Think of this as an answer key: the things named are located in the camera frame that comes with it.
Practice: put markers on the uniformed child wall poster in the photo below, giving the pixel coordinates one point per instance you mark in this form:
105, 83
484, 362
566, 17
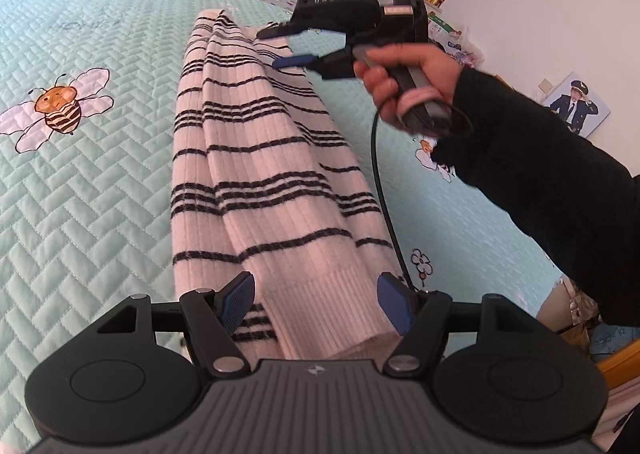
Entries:
577, 104

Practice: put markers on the white wall socket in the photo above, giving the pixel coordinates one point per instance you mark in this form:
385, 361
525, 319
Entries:
545, 86

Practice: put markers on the green and white carton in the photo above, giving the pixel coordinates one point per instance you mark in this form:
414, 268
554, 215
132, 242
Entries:
445, 26

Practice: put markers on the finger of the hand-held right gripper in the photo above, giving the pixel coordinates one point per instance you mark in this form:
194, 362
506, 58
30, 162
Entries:
280, 29
292, 61

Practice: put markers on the person's right forearm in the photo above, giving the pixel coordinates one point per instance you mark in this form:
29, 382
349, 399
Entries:
540, 174

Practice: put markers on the teal bee-print quilted blanket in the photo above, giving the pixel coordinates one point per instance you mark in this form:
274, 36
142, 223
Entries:
100, 194

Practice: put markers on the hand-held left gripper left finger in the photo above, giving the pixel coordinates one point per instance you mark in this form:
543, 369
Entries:
237, 296

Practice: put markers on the person's right hand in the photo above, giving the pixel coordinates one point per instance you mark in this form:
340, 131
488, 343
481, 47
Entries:
430, 64

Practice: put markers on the white plastic bag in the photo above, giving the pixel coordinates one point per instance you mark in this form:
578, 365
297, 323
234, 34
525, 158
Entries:
467, 49

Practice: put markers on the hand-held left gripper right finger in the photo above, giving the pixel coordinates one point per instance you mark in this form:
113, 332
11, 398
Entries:
397, 299

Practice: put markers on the white black-striped knit sweater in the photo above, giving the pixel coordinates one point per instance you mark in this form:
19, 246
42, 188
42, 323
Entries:
280, 214

